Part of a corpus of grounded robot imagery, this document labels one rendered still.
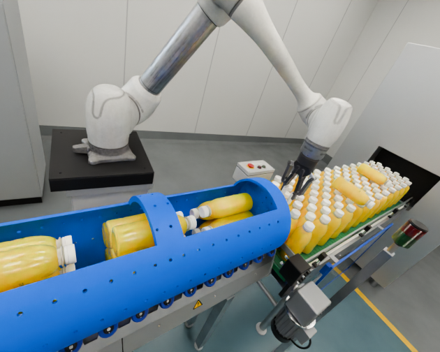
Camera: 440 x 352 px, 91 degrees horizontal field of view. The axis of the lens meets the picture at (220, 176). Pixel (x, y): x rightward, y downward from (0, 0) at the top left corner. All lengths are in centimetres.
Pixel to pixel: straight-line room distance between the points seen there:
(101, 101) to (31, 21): 224
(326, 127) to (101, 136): 81
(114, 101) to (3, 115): 119
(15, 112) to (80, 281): 162
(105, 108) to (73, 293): 62
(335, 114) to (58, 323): 85
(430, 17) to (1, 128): 551
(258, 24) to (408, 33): 463
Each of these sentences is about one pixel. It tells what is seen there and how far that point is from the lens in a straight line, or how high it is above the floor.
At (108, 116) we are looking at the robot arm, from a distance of 91.
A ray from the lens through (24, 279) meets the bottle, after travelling 54.
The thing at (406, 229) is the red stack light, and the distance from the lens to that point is 107.
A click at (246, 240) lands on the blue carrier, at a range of 65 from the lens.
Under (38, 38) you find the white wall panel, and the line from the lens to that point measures 312.
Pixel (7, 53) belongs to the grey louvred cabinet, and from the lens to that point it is 187.
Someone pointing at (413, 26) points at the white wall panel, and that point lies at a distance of 530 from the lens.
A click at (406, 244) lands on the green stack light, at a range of 109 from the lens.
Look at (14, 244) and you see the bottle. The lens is 62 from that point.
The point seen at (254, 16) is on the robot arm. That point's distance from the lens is 75.
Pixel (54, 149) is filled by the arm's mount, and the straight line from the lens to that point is 108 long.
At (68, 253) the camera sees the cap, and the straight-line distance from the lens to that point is 55.
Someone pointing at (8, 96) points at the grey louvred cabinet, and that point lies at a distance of 195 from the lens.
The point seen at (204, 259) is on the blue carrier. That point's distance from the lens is 57.
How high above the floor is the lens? 161
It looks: 31 degrees down
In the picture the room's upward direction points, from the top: 19 degrees clockwise
